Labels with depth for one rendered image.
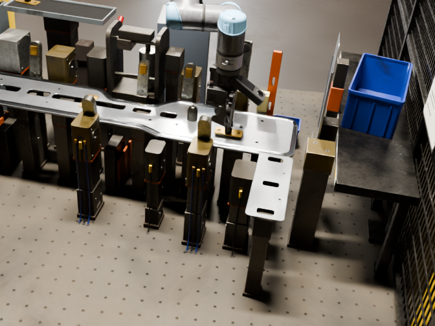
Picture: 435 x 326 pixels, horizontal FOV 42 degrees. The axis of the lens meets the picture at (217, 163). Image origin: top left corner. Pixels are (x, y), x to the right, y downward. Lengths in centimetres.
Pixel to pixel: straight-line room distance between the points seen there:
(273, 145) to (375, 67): 51
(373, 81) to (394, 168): 47
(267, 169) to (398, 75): 65
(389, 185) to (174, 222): 68
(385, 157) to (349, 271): 36
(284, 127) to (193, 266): 52
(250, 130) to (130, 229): 49
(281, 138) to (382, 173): 32
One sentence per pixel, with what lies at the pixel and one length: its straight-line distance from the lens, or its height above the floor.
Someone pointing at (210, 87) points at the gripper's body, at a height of 115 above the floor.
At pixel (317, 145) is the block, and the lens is 162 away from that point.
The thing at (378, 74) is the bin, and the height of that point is 110.
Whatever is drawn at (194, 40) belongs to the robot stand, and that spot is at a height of 104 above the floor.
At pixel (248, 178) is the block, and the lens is 158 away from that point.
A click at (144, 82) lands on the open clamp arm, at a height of 103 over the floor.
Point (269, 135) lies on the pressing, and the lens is 174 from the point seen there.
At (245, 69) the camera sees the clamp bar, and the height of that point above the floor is 113.
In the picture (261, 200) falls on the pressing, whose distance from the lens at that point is 148.
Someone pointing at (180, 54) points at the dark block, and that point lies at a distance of 192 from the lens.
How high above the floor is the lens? 191
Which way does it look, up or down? 35 degrees down
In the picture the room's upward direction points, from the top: 6 degrees clockwise
